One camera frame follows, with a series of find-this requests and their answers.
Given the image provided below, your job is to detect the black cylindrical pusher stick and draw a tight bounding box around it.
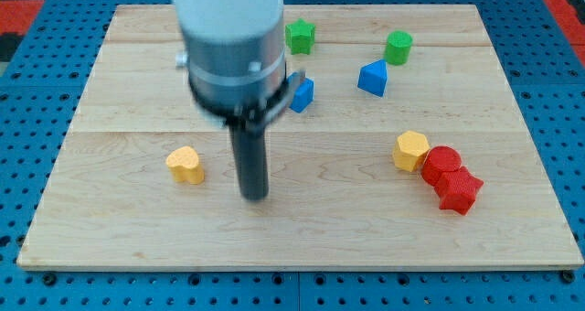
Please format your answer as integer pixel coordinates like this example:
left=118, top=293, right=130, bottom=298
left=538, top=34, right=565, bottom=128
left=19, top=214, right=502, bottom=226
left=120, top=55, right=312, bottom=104
left=229, top=123, right=269, bottom=201

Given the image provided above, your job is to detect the yellow heart block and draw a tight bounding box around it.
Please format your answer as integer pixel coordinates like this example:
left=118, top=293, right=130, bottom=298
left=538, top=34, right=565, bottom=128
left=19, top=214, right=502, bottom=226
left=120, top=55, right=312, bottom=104
left=165, top=146, right=205, bottom=185

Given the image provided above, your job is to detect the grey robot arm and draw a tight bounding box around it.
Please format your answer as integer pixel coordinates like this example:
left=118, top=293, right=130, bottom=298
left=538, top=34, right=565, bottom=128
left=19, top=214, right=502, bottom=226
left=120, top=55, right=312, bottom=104
left=172, top=0, right=305, bottom=201

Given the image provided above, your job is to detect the green star block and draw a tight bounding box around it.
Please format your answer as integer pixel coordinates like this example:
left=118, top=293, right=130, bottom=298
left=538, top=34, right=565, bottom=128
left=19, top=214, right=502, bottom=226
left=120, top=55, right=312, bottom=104
left=285, top=18, right=315, bottom=55

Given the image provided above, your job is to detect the red star block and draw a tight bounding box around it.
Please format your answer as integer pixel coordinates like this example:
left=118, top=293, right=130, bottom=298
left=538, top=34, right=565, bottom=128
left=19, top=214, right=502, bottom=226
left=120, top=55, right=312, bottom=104
left=434, top=166, right=484, bottom=215

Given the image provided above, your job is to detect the blue cube block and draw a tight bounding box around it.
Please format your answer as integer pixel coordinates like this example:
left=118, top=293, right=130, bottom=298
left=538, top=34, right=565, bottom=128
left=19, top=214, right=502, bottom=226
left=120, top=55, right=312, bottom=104
left=289, top=78, right=314, bottom=113

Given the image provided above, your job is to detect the blue triangle block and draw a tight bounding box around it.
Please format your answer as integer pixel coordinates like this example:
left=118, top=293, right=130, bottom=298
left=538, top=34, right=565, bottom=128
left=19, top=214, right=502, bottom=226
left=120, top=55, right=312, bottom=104
left=357, top=59, right=388, bottom=97

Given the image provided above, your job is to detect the yellow hexagon block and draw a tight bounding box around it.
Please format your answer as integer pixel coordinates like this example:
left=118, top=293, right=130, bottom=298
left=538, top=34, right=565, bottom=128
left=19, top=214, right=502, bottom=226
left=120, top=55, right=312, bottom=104
left=392, top=131, right=431, bottom=172

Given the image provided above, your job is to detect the wooden board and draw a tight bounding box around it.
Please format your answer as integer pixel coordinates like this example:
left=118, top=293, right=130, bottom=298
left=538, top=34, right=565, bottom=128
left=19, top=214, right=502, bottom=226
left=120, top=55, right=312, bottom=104
left=17, top=5, right=583, bottom=272

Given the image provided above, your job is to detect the green cylinder block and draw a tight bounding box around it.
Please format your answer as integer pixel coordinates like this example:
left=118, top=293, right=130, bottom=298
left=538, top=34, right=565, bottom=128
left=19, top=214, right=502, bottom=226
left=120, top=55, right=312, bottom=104
left=384, top=30, right=413, bottom=66

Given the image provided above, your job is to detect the red cylinder block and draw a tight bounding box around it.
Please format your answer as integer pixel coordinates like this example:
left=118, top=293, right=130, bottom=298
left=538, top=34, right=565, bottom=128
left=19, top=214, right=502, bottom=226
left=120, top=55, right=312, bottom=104
left=420, top=145, right=462, bottom=187

